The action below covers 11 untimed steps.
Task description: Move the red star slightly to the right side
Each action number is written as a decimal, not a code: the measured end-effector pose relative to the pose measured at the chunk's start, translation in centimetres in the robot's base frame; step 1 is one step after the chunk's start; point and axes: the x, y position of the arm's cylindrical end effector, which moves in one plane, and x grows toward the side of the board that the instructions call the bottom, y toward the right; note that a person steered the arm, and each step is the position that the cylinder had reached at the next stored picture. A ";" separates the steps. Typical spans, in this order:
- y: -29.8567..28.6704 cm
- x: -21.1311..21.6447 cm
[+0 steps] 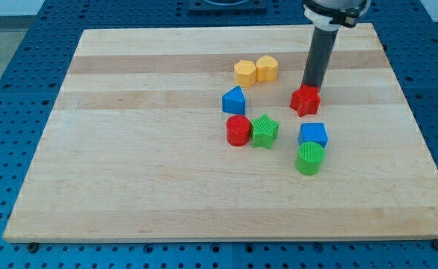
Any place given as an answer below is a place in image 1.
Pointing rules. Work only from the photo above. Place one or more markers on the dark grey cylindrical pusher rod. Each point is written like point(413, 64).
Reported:
point(318, 58)

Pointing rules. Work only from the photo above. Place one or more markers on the red star block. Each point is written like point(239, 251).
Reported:
point(305, 100)

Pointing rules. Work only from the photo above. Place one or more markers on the green star block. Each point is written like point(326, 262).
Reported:
point(264, 131)

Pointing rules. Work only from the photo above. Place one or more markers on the yellow heart block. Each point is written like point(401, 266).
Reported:
point(266, 68)

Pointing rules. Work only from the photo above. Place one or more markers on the yellow hexagon block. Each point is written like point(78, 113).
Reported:
point(245, 73)

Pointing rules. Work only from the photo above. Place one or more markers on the blue cube block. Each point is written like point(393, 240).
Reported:
point(313, 132)

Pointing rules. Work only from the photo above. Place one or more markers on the blue triangle block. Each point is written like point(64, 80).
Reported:
point(234, 102)

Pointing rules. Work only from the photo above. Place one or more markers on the green cylinder block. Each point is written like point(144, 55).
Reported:
point(310, 156)

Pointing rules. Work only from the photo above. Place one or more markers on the red cylinder block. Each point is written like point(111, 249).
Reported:
point(238, 130)

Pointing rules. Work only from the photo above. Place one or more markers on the light wooden board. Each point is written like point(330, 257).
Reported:
point(135, 147)

